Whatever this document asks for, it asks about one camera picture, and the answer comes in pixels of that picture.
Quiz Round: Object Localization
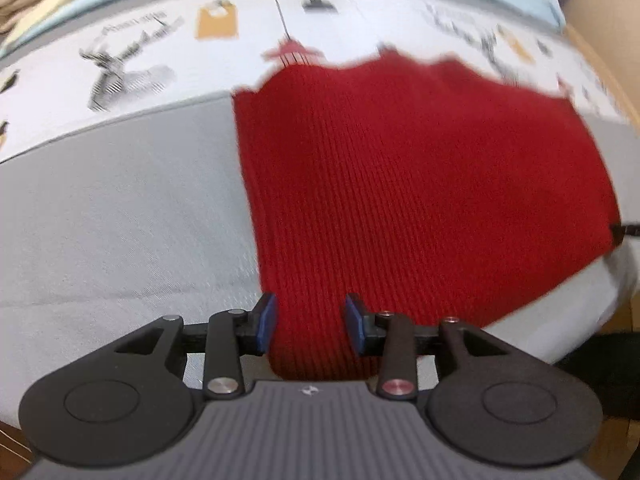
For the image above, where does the wooden bed frame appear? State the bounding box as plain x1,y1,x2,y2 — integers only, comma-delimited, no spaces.
564,24,639,130

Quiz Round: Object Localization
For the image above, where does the grey deer print bedspread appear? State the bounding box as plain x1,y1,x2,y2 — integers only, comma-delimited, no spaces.
1,0,639,425

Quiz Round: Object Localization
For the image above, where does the dark red knit sweater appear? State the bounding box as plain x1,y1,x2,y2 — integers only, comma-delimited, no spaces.
233,52,620,380

